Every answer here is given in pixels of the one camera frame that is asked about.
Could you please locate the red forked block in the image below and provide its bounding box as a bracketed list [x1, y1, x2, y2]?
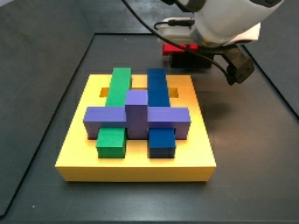
[162, 44, 198, 56]

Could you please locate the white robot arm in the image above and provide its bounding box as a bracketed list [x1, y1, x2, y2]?
[157, 0, 284, 48]

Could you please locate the yellow base board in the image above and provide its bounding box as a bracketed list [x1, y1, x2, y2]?
[54, 74, 216, 182]

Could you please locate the purple cross block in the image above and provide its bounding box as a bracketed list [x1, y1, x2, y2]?
[82, 90, 192, 140]

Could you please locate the blue long block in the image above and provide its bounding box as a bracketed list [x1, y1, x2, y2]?
[146, 68, 176, 158]

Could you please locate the green long block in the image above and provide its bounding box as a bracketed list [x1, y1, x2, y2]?
[96, 68, 130, 158]

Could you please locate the black angle bracket holder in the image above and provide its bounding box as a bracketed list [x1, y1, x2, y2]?
[169, 52, 210, 68]

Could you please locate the black cable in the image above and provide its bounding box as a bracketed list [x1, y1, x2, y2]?
[120, 0, 237, 84]

